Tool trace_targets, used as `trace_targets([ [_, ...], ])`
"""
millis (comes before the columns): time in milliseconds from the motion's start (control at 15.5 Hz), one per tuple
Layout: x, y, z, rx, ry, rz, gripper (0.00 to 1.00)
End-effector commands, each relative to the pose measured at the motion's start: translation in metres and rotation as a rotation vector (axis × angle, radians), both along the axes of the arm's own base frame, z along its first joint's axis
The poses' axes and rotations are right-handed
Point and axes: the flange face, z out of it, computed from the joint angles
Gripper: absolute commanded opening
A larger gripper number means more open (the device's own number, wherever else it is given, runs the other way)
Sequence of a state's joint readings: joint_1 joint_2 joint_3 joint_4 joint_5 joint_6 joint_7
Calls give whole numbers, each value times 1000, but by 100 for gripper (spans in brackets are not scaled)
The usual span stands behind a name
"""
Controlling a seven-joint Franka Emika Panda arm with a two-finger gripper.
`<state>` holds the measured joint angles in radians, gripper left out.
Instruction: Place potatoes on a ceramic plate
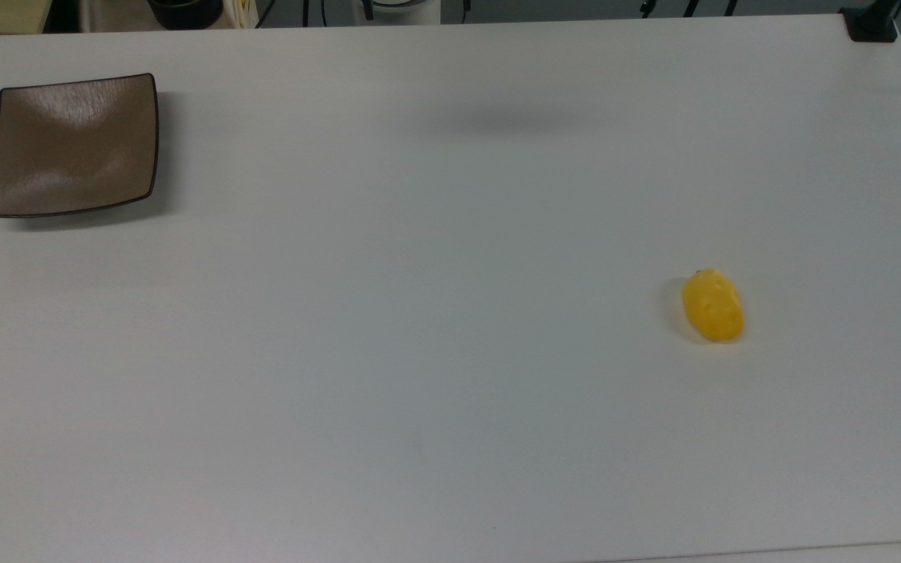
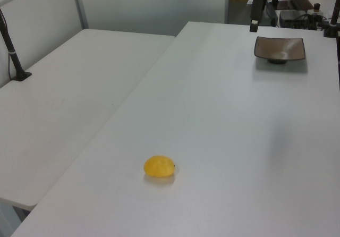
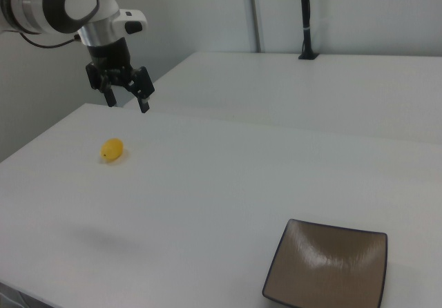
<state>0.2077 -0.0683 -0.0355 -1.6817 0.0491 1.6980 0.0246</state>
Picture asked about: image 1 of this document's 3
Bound yellow lemon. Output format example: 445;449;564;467
681;268;745;343

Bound white cylindrical robot base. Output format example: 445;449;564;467
353;0;442;26

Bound brown square ceramic plate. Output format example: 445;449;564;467
0;73;160;218

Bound black stand legs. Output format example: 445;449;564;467
638;0;741;18

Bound black round container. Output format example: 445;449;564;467
147;0;224;30

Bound black table clamp mount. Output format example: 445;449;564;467
840;0;901;43

